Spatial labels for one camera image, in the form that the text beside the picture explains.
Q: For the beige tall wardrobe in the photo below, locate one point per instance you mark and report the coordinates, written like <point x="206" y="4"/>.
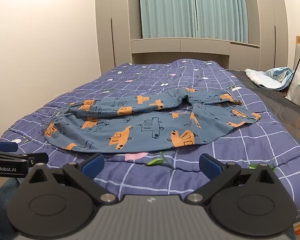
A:
<point x="265" y="30"/>
<point x="117" y="17"/>

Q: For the blue checkered floral blanket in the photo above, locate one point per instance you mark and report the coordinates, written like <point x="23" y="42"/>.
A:
<point x="240" y="152"/>

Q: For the person's leg in jeans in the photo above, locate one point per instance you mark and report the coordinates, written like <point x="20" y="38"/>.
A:
<point x="3" y="197"/>

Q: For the blue car print pants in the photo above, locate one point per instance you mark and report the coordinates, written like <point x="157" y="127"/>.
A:
<point x="145" y="127"/>

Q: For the light blue crumpled cloth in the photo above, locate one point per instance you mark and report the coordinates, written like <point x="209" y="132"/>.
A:
<point x="272" y="80"/>

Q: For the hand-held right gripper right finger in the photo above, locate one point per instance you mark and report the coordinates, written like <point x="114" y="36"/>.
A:
<point x="210" y="167"/>

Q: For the teal curtain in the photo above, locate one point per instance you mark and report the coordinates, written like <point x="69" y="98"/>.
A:
<point x="167" y="7"/>
<point x="221" y="10"/>

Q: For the beige window seat cabinet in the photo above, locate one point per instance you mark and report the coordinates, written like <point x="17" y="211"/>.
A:
<point x="180" y="46"/>

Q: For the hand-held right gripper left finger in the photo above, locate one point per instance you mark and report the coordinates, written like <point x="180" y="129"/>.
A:
<point x="92" y="167"/>

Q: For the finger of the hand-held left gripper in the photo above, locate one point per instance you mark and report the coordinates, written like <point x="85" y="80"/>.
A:
<point x="38" y="158"/>
<point x="5" y="146"/>

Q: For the grey quilted mattress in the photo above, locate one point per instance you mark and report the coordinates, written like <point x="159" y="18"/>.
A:
<point x="272" y="97"/>

